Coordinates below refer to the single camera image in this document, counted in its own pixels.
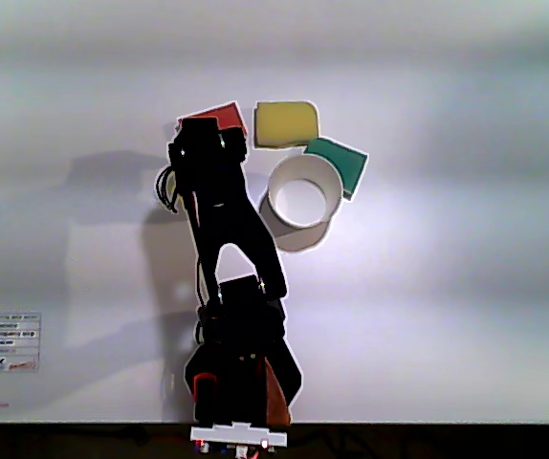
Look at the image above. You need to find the red sponge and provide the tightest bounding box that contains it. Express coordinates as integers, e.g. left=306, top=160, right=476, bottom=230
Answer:
left=175, top=100, right=249, bottom=140

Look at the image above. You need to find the white paper cup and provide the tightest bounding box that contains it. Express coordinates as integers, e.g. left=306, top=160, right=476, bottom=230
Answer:
left=257, top=154, right=344, bottom=253

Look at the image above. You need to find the green sponge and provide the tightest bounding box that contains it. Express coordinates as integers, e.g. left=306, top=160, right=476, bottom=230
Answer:
left=302, top=137, right=370, bottom=202

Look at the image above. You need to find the printed label sticker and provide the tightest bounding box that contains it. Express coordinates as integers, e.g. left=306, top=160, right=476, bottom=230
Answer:
left=0, top=312, right=42, bottom=374

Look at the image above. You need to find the black cable bundle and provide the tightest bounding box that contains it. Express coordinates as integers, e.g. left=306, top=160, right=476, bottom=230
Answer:
left=155, top=164, right=181, bottom=215

